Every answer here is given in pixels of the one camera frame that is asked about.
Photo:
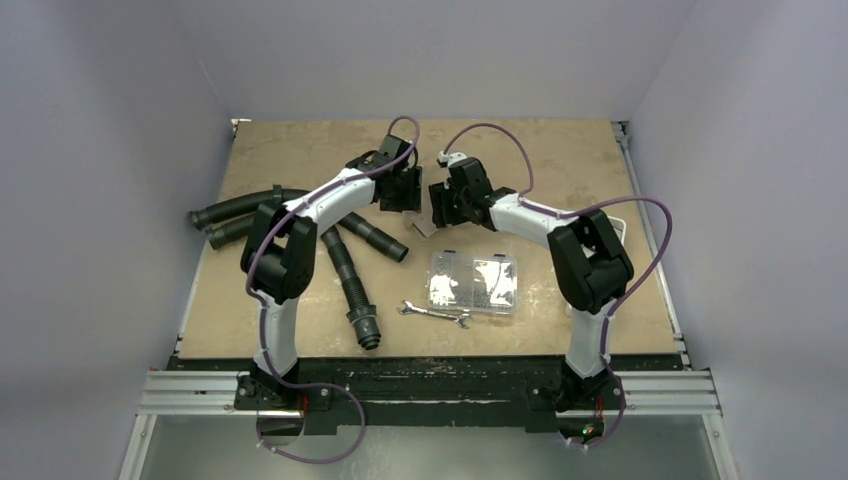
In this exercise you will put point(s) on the clear plastic screw box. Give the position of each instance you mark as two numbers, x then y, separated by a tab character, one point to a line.
478	284

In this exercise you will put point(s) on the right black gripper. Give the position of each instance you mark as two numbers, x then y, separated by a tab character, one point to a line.
441	206

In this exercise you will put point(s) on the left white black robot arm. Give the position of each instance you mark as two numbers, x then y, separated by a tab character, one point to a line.
279	256

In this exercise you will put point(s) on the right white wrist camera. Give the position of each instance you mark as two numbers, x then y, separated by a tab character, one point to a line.
445	159

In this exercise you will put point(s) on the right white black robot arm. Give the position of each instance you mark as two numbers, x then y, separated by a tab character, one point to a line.
591	265

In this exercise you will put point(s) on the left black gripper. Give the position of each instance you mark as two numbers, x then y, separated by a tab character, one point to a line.
411	199

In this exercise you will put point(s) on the white plastic tray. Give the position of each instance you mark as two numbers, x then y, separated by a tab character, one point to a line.
620	228

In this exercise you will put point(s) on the black corrugated hose short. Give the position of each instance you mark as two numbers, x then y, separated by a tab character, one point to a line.
376	238

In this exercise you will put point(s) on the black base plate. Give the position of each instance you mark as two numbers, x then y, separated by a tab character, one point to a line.
536	393

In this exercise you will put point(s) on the aluminium frame rail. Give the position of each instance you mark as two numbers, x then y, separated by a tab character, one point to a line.
669	391

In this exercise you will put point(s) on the silver open-end wrench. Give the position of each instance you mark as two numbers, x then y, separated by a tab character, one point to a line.
461	318

